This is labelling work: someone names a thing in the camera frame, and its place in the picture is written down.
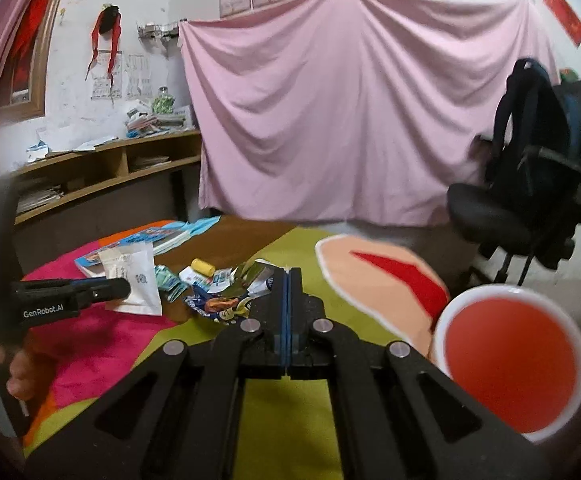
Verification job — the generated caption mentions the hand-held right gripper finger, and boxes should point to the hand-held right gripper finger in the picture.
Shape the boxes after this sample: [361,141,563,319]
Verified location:
[24,268,290,480]
[290,267,551,480]

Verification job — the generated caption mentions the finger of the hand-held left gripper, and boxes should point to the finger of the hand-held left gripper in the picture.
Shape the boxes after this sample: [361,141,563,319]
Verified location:
[68,277,132,307]

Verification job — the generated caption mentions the white paper packet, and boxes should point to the white paper packet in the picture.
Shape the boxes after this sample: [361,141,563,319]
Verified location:
[99,246,164,317]

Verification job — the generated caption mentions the red basin with white rim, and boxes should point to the red basin with white rim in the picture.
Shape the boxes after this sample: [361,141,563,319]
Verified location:
[430,284,581,444]

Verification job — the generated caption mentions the person's left hand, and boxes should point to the person's left hand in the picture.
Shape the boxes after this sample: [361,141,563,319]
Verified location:
[6,347,39,404]

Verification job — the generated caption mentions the green wrapper packets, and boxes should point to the green wrapper packets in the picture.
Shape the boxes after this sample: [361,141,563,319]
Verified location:
[154,265,188,302]

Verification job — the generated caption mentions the colourful printed mat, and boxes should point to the colourful printed mat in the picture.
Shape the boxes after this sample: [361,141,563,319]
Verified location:
[20,219,452,480]

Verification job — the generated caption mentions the blue printed plastic package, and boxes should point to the blue printed plastic package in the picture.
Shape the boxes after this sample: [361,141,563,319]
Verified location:
[74,217,221,277]

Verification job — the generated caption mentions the small white blue packet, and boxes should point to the small white blue packet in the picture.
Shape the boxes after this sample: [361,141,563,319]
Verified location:
[179,266,234,293]

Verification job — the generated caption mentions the blue snack wrapper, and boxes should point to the blue snack wrapper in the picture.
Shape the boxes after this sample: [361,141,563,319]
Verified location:
[184,284,256,328]

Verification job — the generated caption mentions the wooden shelf unit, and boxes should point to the wooden shelf unit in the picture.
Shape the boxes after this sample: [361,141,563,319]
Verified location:
[8,129,204,226]

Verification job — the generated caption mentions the loose papers on shelf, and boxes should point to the loose papers on shelf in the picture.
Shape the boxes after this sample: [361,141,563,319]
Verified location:
[25,132,121,163]

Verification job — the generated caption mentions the stack of papers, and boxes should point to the stack of papers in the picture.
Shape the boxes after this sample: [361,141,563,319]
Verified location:
[124,105,194,140]

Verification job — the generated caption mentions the green glass jar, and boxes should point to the green glass jar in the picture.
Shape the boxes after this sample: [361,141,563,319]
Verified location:
[151,86,176,115]

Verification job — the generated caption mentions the pink cloth sheet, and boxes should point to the pink cloth sheet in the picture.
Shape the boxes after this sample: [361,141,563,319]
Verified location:
[178,0,561,226]

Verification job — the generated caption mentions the black office chair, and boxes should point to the black office chair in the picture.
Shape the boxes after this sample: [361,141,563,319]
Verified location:
[447,75,581,286]

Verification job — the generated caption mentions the wooden framed mirror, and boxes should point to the wooden framed mirror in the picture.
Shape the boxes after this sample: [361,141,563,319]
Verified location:
[0,0,74,121]

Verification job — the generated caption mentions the red hanging scarf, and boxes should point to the red hanging scarf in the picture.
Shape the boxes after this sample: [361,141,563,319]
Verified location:
[85,4,124,106]

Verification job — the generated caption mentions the dark blue backpack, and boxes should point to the dark blue backpack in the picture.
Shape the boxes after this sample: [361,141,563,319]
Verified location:
[485,57,581,203]

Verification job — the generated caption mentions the red paper poster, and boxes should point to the red paper poster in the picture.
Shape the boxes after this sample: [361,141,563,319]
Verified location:
[543,0,581,47]

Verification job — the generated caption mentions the wall calendar sheet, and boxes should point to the wall calendar sheet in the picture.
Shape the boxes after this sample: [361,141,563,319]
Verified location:
[90,51,122,101]
[125,54,150,100]

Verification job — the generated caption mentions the metal wall rack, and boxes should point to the metal wall rack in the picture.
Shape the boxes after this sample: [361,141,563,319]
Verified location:
[137,21,181,41]

